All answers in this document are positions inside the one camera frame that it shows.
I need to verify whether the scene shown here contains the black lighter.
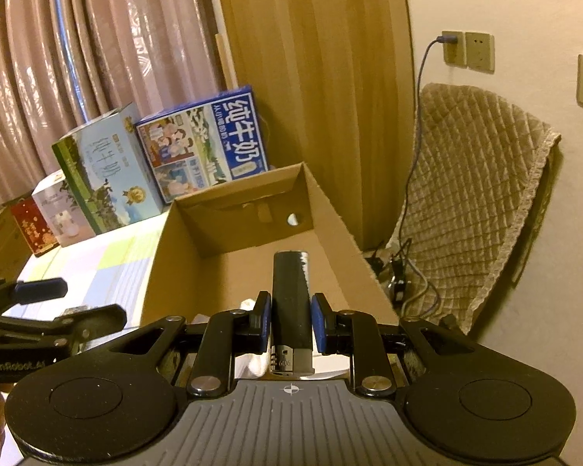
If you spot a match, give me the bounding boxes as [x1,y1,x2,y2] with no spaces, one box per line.
[271,250,314,377]

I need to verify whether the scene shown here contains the brown cardboard carton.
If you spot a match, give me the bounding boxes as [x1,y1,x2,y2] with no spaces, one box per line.
[0,208,32,281]

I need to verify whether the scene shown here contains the checkered bed sheet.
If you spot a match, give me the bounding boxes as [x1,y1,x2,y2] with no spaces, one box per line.
[6,212,181,327]

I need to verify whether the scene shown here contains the red gift box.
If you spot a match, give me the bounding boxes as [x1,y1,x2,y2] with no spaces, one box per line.
[10,196,59,257]

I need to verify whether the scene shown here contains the brown cardboard box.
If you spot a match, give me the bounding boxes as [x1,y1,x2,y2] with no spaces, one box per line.
[141,164,398,324]

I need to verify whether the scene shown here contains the black power adapter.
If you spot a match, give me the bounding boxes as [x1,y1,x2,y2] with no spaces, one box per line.
[364,238,417,310]

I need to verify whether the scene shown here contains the white humidifier box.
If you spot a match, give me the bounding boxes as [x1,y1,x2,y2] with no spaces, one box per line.
[32,170,96,247]

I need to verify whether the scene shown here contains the green light-blue milk box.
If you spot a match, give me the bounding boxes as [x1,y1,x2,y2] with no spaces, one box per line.
[52,103,165,235]

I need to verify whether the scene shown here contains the blue milk carton box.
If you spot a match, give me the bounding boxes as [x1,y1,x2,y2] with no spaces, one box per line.
[136,85,269,204]

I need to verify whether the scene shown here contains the quilted beige chair cover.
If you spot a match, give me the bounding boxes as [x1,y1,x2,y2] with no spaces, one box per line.
[389,83,561,331]

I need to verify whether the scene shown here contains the pink curtain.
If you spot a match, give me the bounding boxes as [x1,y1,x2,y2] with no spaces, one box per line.
[0,0,222,203]

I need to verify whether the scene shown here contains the wooden wardrobe panel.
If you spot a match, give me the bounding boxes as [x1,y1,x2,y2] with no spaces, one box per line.
[220,0,414,248]

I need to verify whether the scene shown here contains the dark charging cable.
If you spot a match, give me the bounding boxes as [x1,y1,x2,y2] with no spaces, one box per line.
[394,33,460,302]

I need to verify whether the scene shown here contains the wall socket with plug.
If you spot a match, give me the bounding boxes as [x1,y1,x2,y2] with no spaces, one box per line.
[440,31,468,68]

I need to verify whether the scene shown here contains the empty wall socket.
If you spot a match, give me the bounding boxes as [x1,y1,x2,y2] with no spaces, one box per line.
[464,31,495,74]

